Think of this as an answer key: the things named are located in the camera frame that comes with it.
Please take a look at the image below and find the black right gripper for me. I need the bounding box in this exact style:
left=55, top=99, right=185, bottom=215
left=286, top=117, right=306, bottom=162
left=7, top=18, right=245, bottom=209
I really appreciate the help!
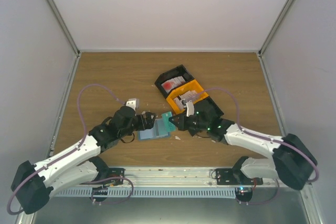
left=169, top=112, right=209, bottom=132

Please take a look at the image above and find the green credit card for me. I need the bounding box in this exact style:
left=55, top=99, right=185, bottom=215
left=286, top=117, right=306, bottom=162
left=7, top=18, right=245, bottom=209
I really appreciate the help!
left=159, top=111, right=176, bottom=137

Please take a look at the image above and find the blue leather card holder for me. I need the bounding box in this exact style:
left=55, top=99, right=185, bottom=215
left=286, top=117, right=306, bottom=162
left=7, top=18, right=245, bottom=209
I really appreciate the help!
left=138, top=119, right=169, bottom=141

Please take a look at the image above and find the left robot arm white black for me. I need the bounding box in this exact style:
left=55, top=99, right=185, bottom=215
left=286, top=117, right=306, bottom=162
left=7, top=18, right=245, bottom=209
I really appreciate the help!
left=7, top=105, right=156, bottom=215

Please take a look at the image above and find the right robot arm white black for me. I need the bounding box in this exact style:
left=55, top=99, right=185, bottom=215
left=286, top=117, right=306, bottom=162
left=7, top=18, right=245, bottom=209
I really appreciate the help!
left=169, top=101, right=317, bottom=190

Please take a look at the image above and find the white card stack orange bin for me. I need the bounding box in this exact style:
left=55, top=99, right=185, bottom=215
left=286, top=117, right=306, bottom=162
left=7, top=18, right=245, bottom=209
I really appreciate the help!
left=173, top=90, right=197, bottom=110

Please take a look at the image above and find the black bin with green cards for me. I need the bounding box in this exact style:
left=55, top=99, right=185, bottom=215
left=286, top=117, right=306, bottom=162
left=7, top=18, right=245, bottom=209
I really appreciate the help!
left=196, top=97, right=224, bottom=119

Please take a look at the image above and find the red dot card stack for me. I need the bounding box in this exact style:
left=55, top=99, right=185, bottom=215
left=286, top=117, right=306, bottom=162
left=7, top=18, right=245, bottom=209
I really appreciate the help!
left=161, top=76, right=186, bottom=93

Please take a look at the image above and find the black bin with red cards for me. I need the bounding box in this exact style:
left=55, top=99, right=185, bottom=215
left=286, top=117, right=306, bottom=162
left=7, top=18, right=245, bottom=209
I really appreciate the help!
left=154, top=65, right=194, bottom=99

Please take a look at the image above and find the orange plastic bin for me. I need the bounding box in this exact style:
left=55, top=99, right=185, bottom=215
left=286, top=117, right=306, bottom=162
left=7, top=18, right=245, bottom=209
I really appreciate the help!
left=166, top=79, right=209, bottom=114

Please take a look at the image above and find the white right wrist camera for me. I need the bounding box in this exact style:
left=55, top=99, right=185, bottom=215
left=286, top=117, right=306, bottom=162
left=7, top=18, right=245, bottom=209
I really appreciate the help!
left=185, top=101, right=195, bottom=117

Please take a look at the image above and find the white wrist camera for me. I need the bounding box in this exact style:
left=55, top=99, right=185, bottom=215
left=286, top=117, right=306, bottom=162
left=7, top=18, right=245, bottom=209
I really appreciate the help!
left=185, top=101, right=195, bottom=117
left=125, top=98, right=140, bottom=111

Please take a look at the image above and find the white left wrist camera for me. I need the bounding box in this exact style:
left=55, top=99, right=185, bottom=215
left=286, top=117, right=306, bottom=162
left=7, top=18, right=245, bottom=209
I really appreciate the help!
left=125, top=98, right=140, bottom=111

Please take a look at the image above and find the aluminium front rail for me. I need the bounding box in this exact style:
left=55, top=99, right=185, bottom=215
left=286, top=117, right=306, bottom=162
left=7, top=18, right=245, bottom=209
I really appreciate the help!
left=28, top=165, right=313, bottom=187

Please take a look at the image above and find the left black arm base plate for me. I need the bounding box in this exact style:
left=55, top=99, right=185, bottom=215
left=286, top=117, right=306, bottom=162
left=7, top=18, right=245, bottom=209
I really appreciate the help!
left=86, top=167, right=125, bottom=185

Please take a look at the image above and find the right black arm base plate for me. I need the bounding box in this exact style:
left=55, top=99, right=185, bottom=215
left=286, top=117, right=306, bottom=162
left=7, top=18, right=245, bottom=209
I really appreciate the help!
left=211, top=168, right=264, bottom=186

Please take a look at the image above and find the grey slotted cable duct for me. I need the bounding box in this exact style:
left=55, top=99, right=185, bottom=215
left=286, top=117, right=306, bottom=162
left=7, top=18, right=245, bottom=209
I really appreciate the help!
left=56, top=187, right=236, bottom=199

